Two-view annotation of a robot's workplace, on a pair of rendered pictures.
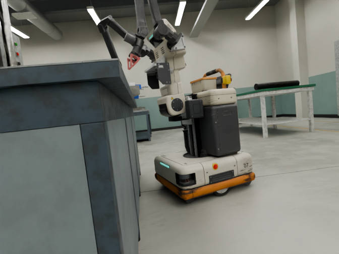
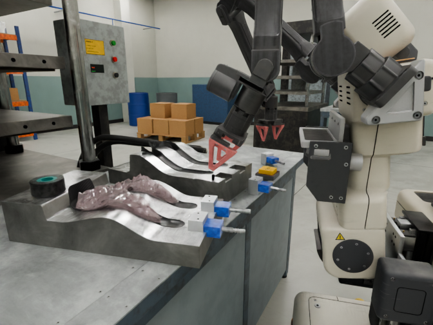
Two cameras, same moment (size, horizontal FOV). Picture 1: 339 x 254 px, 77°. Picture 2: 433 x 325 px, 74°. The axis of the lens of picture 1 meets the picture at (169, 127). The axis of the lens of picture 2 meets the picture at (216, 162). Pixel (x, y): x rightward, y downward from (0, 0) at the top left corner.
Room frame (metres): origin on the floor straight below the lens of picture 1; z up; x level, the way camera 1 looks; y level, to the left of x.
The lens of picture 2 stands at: (0.88, -0.20, 1.19)
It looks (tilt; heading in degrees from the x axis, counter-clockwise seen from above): 16 degrees down; 37
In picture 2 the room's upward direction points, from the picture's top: straight up
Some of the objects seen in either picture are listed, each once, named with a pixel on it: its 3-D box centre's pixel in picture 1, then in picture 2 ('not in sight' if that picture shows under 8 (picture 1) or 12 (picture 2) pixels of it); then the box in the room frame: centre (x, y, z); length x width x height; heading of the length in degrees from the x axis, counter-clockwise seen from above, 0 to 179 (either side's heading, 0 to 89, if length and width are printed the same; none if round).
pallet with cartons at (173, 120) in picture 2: not in sight; (171, 120); (5.19, 4.29, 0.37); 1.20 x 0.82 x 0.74; 102
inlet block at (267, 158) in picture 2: not in sight; (274, 160); (2.10, 0.38, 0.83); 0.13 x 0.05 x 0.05; 70
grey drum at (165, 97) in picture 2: not in sight; (167, 109); (6.50, 5.77, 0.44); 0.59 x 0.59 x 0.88
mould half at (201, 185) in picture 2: not in sight; (178, 167); (1.65, 0.56, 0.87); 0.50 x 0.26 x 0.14; 97
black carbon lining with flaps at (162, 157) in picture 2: not in sight; (180, 156); (1.64, 0.55, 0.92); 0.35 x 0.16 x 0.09; 97
